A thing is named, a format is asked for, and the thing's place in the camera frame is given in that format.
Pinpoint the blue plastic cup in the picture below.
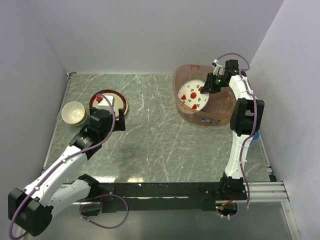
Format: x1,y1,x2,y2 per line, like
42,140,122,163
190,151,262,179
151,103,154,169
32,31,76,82
251,131,260,143

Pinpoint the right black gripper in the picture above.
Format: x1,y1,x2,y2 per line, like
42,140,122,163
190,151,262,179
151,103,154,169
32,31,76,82
199,72,228,94

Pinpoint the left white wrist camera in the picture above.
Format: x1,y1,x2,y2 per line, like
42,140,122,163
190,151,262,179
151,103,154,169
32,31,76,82
95,95,115,111

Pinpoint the cream ceramic bowl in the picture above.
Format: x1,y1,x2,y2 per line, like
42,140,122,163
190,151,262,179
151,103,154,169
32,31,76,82
61,101,88,126

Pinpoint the white watermelon pattern plate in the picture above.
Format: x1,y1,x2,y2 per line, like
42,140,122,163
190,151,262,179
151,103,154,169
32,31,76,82
177,79,210,111

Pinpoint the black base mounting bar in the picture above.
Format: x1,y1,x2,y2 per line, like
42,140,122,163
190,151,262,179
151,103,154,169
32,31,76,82
68,174,247,215

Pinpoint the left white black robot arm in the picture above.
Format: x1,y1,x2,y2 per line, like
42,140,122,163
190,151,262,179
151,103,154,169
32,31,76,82
8,108,126,240

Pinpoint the translucent pink plastic bin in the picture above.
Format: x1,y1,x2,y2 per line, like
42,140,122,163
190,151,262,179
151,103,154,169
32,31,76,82
172,60,240,127

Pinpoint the red rimmed cream plate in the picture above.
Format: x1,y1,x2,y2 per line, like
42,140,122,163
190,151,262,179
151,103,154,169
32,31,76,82
89,89,128,119

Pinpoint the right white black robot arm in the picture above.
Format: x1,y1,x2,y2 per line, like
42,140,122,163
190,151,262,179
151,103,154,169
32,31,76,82
200,59,265,200

